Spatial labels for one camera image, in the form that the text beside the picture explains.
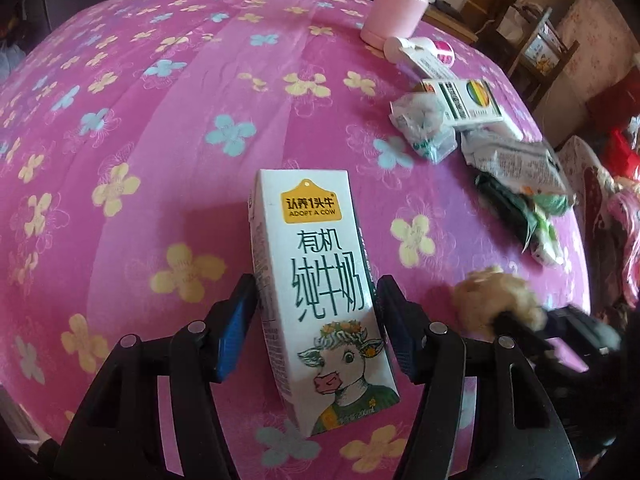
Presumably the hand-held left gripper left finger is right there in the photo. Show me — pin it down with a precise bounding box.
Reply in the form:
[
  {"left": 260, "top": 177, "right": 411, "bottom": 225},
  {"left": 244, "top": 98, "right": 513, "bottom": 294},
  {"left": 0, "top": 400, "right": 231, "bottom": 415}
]
[{"left": 52, "top": 274, "right": 258, "bottom": 480}]

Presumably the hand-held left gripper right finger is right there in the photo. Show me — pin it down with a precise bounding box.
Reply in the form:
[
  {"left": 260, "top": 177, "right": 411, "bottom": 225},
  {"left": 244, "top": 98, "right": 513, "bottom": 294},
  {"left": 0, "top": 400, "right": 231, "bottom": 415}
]
[{"left": 376, "top": 275, "right": 581, "bottom": 480}]

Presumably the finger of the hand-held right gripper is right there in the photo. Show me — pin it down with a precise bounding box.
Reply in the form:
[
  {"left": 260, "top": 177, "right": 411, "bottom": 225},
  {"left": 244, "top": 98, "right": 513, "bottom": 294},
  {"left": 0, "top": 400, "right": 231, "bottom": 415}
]
[
  {"left": 492, "top": 310, "right": 557, "bottom": 361},
  {"left": 545, "top": 305, "right": 623, "bottom": 357}
]

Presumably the fluffy tan plush ball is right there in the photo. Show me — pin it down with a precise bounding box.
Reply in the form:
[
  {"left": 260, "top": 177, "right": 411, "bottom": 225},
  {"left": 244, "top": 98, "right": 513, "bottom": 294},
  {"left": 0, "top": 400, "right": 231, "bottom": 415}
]
[{"left": 452, "top": 266, "right": 548, "bottom": 333}]

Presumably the white milk carton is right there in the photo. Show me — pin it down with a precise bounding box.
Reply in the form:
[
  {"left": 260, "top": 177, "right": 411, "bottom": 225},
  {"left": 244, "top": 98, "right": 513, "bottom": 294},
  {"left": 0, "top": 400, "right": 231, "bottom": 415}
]
[{"left": 247, "top": 167, "right": 402, "bottom": 437}]

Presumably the white box with rainbow print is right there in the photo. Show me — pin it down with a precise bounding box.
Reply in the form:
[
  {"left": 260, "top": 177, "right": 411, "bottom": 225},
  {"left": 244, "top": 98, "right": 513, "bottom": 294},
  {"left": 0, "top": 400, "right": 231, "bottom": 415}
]
[{"left": 419, "top": 78, "right": 505, "bottom": 126}]

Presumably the floral patterned cloth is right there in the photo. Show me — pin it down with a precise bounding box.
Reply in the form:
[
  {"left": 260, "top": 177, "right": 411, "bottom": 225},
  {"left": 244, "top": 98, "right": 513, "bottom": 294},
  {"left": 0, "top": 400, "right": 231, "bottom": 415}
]
[{"left": 557, "top": 135, "right": 640, "bottom": 311}]

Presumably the green and black snack packet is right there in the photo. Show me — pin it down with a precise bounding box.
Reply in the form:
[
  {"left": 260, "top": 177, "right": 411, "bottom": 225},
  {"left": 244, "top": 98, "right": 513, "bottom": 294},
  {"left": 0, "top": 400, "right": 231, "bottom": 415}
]
[{"left": 475, "top": 172, "right": 573, "bottom": 266}]

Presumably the crumpled white printed wrapper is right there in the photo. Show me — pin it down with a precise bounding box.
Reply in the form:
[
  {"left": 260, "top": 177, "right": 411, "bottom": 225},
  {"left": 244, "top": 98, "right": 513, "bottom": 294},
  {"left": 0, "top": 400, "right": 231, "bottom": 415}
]
[{"left": 460, "top": 125, "right": 576, "bottom": 206}]

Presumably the red plastic bag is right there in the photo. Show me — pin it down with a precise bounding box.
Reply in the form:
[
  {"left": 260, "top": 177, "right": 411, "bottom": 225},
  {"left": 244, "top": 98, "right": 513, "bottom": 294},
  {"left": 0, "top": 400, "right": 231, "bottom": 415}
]
[{"left": 600, "top": 125, "right": 640, "bottom": 181}]

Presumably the crumpled clear plastic wrapper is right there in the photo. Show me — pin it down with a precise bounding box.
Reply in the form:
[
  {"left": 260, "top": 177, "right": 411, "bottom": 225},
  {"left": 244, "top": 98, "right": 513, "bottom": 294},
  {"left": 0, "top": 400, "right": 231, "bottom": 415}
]
[{"left": 390, "top": 92, "right": 458, "bottom": 163}]

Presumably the white box with black text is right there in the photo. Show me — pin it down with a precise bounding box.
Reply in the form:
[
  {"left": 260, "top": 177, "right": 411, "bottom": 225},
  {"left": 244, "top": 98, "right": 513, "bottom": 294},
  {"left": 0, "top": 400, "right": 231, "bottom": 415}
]
[{"left": 405, "top": 44, "right": 458, "bottom": 82}]

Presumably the wooden chair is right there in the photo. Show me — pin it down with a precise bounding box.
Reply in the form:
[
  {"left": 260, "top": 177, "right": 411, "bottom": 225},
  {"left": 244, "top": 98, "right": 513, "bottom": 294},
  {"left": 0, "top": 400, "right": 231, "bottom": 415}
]
[{"left": 500, "top": 5, "right": 581, "bottom": 111}]

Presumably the small white pink-label bottle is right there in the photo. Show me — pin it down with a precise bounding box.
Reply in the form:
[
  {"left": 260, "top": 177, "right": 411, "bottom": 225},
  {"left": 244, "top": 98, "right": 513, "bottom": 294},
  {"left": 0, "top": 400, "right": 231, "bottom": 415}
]
[{"left": 384, "top": 36, "right": 455, "bottom": 66}]

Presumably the pink insulated bottle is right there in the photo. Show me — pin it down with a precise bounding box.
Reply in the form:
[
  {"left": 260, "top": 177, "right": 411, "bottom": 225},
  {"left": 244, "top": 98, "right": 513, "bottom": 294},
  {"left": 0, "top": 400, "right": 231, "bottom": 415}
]
[{"left": 361, "top": 0, "right": 438, "bottom": 47}]

